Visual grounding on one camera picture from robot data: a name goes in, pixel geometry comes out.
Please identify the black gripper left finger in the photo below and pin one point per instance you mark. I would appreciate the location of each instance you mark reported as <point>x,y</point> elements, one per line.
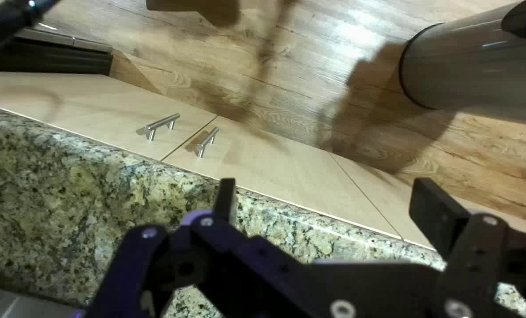
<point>225,200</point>

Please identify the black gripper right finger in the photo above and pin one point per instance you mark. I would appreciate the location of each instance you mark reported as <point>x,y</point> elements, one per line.
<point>437,215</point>

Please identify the steel trash can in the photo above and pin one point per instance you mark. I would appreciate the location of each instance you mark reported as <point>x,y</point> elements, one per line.
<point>475,64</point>

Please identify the black oven front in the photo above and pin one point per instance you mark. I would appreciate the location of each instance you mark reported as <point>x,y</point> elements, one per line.
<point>38,50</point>

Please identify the right steel cabinet handle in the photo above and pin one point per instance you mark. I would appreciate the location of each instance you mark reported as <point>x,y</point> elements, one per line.
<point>198,144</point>

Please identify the steel cabinet handle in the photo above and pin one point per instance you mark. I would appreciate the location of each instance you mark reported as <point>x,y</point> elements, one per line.
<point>198,144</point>
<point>151,130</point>

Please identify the left steel cabinet handle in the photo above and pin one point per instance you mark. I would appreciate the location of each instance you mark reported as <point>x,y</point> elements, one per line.
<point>151,130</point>

